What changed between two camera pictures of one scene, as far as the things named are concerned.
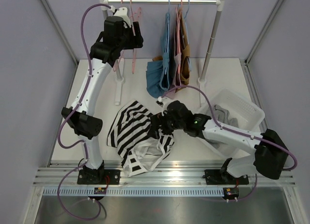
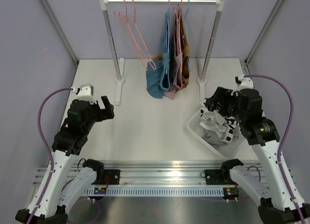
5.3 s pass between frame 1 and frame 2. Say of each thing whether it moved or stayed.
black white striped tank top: moved
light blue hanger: stayed
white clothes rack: stayed
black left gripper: moved
